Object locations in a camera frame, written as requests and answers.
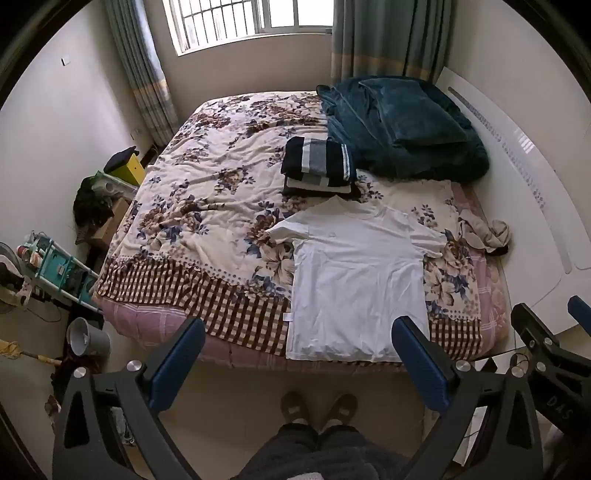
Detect person's grey trousers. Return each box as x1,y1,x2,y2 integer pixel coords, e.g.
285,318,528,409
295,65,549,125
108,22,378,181
230,421,419,480

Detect black cushion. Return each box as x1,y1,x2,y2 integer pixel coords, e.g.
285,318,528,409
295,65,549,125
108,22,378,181
103,146,139,172

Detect folded white garment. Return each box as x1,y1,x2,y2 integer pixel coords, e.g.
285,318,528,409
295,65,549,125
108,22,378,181
285,174,349,190

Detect cardboard box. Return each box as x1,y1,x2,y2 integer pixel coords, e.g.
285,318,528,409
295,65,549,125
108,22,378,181
89,198,133,251

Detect person's left slipper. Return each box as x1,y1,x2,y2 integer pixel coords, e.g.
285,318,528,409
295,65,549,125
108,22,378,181
281,391,313,424

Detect person's slipper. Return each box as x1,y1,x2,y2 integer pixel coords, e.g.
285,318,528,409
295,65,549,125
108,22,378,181
325,392,359,426
281,391,313,424

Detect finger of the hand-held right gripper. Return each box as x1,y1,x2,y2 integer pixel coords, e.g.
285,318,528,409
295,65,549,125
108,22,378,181
510,302,566,384
567,295,591,330

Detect teal pillow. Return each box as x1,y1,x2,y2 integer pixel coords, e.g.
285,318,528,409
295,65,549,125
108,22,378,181
358,78,470,149

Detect black bag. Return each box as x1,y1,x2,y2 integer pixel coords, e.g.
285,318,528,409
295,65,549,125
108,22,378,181
73,177,116,228

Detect yellow-handled broom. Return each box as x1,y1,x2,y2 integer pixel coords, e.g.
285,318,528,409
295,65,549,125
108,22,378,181
0,339,64,368

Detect folded black garment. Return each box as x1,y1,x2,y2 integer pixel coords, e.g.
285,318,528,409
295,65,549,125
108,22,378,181
283,172,361,200

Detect teal fleece blanket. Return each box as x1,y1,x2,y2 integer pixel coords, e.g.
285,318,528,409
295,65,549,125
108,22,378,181
316,76,490,182

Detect teal shelf cart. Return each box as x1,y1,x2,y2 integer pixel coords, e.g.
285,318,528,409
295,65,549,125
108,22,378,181
17,230,101,309

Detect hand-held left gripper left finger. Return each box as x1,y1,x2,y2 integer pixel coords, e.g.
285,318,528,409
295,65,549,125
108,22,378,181
53,318,206,480

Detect floral quilt with checked border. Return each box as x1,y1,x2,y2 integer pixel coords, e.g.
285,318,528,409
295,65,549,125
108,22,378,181
95,91,483,361

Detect white t-shirt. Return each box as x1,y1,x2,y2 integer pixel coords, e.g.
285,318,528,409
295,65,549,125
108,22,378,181
267,196,448,361

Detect grey-green curtain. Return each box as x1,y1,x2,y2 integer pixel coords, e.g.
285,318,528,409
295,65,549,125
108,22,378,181
102,0,180,149
329,0,457,88

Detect person's right slipper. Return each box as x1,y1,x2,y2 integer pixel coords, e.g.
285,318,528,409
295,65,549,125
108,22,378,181
325,392,359,426

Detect yellow box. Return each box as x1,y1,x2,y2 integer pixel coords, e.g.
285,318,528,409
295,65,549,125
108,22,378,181
108,152,145,186

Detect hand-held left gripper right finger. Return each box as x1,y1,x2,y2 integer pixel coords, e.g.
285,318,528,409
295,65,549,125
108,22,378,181
392,316,544,480

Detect beige crumpled cloth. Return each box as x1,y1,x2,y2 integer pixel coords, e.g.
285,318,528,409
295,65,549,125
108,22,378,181
457,209,513,256

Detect folded navy striped garment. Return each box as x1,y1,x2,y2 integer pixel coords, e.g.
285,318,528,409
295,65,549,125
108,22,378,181
281,136,355,182

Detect grey plastic bucket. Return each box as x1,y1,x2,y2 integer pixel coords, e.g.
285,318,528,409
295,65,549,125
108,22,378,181
66,316,112,359

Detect barred window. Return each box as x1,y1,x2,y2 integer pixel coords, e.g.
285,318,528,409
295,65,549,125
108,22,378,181
167,0,334,57

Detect white headboard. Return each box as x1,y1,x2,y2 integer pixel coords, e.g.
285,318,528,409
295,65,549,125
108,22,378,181
434,66,591,334

